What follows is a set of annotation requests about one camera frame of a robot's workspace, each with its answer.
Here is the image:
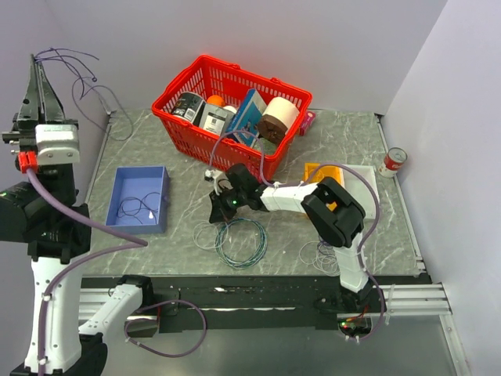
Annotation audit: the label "white paper towel roll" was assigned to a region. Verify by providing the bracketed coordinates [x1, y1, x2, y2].
[263, 97, 300, 132]

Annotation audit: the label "red plastic shopping basket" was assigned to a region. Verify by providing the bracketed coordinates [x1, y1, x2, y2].
[151, 55, 312, 179]

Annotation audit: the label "orange fruit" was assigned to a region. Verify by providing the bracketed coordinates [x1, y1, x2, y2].
[207, 95, 225, 107]

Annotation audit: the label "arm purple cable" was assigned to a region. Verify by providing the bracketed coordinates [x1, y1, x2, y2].
[27, 168, 208, 373]
[209, 129, 388, 342]

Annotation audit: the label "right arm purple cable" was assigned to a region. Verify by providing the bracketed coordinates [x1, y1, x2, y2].
[209, 129, 388, 342]

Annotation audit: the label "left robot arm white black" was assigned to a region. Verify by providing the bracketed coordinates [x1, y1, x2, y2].
[1, 59, 155, 375]

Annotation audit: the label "blue Harrys box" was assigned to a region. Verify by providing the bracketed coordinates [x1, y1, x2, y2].
[225, 89, 267, 136]

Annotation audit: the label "brown roll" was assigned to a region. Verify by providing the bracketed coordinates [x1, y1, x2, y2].
[257, 114, 288, 146]

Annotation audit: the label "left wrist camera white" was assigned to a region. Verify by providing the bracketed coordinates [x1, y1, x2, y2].
[17, 124, 81, 174]

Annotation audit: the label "purple wire bundle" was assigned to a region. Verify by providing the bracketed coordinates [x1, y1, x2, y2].
[34, 46, 134, 142]

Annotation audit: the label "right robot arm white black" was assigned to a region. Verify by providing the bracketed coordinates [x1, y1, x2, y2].
[204, 164, 380, 312]

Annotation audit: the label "black cylindrical can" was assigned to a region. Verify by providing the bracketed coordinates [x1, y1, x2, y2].
[171, 92, 206, 126]

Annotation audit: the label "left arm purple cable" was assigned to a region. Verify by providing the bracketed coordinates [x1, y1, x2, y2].
[27, 168, 208, 373]

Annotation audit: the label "aluminium frame rail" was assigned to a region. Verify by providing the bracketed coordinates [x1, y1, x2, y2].
[382, 284, 452, 316]

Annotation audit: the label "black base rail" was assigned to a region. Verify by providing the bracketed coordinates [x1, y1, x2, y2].
[80, 275, 431, 334]

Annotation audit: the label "yellow plastic bin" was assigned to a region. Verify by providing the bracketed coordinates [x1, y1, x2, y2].
[303, 162, 345, 212]

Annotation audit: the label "grey labelled pouch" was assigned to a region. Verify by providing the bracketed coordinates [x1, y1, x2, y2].
[199, 104, 236, 136]

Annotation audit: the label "multicolour wires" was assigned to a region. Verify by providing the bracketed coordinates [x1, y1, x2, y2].
[117, 191, 167, 226]

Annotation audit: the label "red white soup can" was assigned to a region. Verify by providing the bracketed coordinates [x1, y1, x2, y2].
[378, 147, 408, 179]

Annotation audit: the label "green scouring sponge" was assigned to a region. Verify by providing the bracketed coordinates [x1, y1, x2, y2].
[253, 138, 277, 155]

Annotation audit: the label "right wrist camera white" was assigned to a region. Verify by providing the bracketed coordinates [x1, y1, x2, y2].
[204, 169, 224, 195]

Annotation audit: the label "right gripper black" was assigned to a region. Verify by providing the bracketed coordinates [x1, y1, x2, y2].
[210, 186, 247, 224]

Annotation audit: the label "green blue wire coil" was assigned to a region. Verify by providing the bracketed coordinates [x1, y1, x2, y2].
[214, 217, 269, 269]

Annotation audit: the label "pink small box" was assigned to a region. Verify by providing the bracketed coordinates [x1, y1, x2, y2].
[299, 110, 316, 136]

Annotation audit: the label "white plastic bin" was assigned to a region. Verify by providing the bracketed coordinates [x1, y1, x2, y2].
[338, 164, 381, 220]

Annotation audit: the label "blue plastic bin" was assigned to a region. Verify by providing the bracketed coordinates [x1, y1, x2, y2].
[105, 166, 169, 235]

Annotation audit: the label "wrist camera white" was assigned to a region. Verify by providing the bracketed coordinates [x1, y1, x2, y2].
[204, 169, 224, 195]
[17, 124, 81, 174]

